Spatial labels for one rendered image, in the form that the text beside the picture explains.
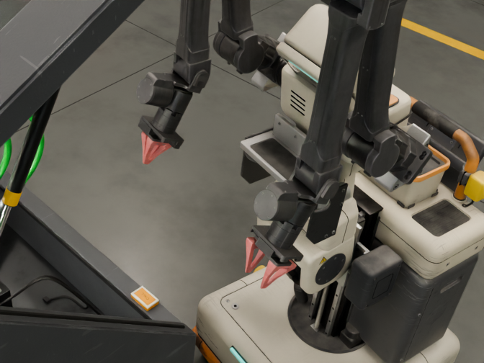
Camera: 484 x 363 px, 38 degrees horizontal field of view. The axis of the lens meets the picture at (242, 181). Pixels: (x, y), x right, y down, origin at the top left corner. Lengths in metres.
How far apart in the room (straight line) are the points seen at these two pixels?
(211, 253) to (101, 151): 0.80
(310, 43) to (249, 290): 1.09
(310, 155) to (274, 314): 1.10
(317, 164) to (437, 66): 3.19
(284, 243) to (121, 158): 2.01
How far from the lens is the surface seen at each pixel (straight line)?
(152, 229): 2.96
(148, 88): 1.57
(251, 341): 2.25
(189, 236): 2.93
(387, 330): 2.17
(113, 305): 1.52
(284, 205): 1.30
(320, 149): 1.28
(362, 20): 1.14
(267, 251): 1.38
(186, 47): 1.56
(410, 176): 1.50
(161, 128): 1.63
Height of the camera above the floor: 2.05
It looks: 39 degrees down
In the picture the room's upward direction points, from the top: 8 degrees clockwise
